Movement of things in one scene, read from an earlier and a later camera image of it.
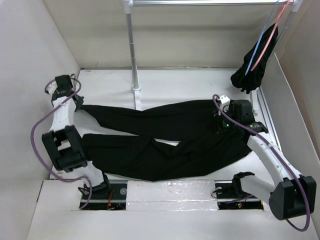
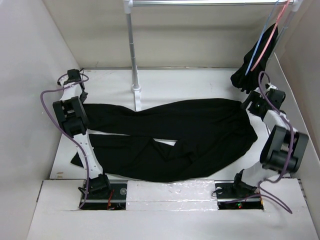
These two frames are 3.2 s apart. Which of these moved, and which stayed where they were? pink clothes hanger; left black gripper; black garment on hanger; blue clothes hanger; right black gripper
Moved: right black gripper; left black gripper
Stayed: pink clothes hanger; black garment on hanger; blue clothes hanger
